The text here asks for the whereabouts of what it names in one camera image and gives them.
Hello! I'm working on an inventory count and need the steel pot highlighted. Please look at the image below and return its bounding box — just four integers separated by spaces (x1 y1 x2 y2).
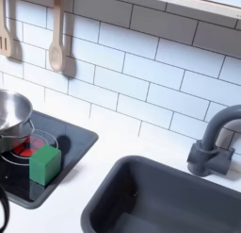
0 89 36 154

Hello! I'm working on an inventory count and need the thin black cable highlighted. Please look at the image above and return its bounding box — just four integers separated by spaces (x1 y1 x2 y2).
0 185 11 233

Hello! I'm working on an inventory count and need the green wooden block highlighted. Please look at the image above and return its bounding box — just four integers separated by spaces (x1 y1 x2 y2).
28 144 62 187

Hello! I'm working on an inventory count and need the grey sink basin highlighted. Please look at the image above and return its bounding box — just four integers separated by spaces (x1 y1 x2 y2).
80 155 241 233

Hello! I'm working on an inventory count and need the grey tap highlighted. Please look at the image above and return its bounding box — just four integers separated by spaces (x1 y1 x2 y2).
186 104 241 177

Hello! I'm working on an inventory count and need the black stove top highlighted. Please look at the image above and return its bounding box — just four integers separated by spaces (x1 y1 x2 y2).
0 109 100 210

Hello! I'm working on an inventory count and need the wooden spoon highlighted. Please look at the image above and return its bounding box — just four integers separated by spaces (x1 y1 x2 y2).
48 0 67 73

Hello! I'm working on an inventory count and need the wooden slotted spatula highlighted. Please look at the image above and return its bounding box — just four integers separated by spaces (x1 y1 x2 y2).
0 0 14 58

